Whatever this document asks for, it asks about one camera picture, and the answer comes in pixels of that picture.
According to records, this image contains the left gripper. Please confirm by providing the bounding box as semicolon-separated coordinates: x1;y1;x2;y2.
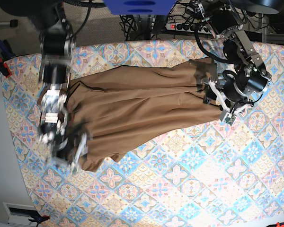
203;78;253;124

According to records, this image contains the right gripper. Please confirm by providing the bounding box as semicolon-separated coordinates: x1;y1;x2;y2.
46;132;89;175

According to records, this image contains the brown t-shirt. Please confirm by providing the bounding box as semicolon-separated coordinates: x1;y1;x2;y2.
67;58;221;172

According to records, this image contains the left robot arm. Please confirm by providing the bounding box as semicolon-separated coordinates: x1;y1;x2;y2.
192;0;271;125

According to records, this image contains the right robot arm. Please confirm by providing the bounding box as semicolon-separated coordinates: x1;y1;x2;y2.
38;0;89;175

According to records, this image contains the black power strip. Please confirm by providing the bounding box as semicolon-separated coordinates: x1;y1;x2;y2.
165;22;211;35

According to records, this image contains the orange black spring clamp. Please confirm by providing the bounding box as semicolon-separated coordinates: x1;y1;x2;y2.
28;215;50;224

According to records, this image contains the white floor vent box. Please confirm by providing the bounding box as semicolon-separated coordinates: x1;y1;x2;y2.
3;202;39;227

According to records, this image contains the patterned tablecloth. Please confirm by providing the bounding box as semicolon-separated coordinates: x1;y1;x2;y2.
1;43;284;227

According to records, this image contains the red black clamp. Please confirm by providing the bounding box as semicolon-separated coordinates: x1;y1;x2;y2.
0;58;11;78

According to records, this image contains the black floor block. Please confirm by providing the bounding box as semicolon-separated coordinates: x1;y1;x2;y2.
9;19;18;28

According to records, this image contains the red clamp bottom edge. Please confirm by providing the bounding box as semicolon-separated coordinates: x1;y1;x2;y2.
272;222;284;227

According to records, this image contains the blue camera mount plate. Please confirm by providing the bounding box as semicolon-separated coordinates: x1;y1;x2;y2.
103;0;176;15

